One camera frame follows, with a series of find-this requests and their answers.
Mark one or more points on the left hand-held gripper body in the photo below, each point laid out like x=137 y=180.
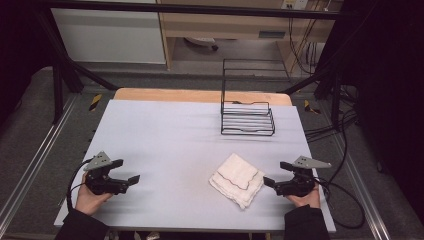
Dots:
x=100 y=182

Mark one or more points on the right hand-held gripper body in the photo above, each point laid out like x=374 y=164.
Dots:
x=296 y=186

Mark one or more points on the white towel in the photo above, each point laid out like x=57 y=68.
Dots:
x=237 y=180

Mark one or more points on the person's right hand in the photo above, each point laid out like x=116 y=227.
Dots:
x=308 y=199

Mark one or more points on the person's left hand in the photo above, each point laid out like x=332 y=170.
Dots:
x=89 y=201

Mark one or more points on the pale lavender table mat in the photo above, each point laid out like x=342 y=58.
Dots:
x=166 y=146

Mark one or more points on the yellow black floor tape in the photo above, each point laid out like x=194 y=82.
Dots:
x=95 y=102
x=310 y=107

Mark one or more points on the wooden table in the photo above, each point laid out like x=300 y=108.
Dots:
x=186 y=95

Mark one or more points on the white cabinet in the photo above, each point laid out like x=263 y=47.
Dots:
x=110 y=36

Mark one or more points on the dark curtain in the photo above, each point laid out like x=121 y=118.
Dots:
x=390 y=83

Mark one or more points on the white power strip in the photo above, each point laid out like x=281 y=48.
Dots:
x=201 y=41

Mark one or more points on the light wooden desk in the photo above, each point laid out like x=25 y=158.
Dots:
x=226 y=28

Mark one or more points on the aluminium floor rail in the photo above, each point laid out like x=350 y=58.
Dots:
x=361 y=186
x=36 y=160

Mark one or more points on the black metal frame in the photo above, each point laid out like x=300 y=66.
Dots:
x=58 y=86

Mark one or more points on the white wall socket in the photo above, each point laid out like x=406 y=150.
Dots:
x=294 y=4

